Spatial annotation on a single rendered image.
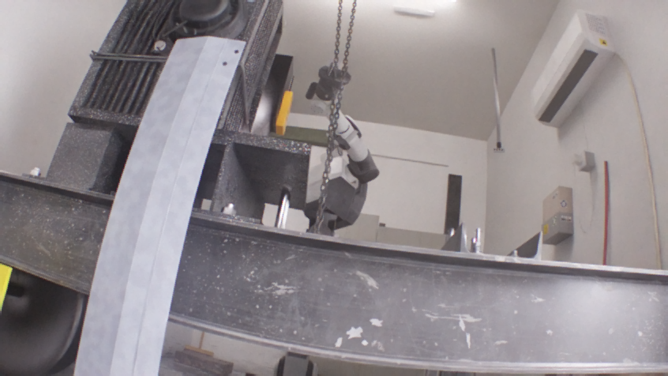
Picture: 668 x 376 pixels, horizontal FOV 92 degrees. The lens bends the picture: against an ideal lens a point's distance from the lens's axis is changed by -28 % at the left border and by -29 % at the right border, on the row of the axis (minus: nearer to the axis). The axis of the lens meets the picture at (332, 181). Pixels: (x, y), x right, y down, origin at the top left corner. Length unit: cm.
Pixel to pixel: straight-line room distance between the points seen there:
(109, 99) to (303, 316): 80
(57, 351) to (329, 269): 98
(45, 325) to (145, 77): 91
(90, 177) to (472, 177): 412
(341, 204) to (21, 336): 162
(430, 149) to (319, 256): 392
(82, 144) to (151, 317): 61
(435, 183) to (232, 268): 381
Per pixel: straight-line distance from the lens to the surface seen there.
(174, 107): 95
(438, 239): 419
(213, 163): 119
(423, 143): 480
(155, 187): 88
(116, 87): 129
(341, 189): 218
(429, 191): 458
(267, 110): 163
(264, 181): 126
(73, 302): 147
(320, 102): 177
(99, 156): 121
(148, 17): 141
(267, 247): 95
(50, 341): 155
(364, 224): 415
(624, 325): 114
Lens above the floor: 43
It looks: 22 degrees up
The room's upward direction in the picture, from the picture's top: 10 degrees clockwise
